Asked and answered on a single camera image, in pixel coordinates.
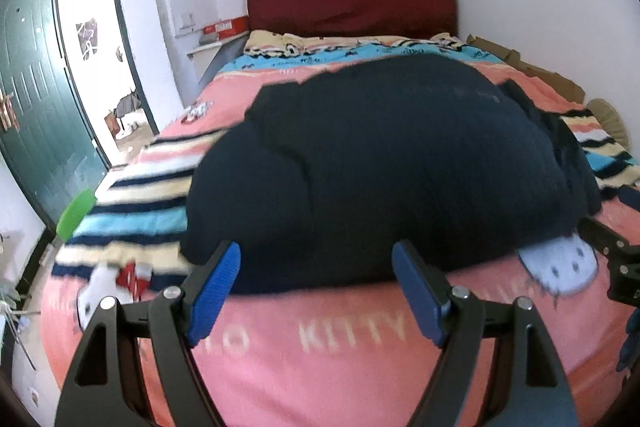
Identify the pink striped printed blanket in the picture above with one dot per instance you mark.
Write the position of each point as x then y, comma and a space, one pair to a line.
325, 347

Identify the white wall shelf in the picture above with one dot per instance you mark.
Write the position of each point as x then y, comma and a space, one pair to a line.
215, 47

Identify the green plastic piece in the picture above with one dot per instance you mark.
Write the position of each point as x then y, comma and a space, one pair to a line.
75, 213

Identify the white wall socket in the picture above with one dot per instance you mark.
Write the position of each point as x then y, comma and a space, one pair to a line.
186, 23

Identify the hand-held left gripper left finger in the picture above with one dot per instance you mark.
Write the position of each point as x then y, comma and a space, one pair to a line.
215, 292

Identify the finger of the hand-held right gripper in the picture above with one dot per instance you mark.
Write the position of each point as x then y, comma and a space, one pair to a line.
605, 234
625, 277

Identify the dark navy jacket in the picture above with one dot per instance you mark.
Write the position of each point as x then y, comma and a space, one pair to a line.
390, 157

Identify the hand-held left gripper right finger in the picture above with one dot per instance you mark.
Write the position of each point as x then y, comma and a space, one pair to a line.
417, 292

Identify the flattened cardboard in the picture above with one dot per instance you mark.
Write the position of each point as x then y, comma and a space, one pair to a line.
540, 74

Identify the dark cloth bundle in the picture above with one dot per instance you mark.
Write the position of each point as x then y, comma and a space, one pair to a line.
127, 104

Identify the dark red headboard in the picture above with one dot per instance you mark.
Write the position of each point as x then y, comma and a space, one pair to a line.
350, 4

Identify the red box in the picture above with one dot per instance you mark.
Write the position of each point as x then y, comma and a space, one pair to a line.
225, 28

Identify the yellow printed pillow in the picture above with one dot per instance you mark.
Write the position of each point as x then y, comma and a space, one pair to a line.
270, 42

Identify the wall poster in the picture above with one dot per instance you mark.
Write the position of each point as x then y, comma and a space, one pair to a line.
86, 38

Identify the green door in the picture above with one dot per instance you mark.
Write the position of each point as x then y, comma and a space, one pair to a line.
35, 97

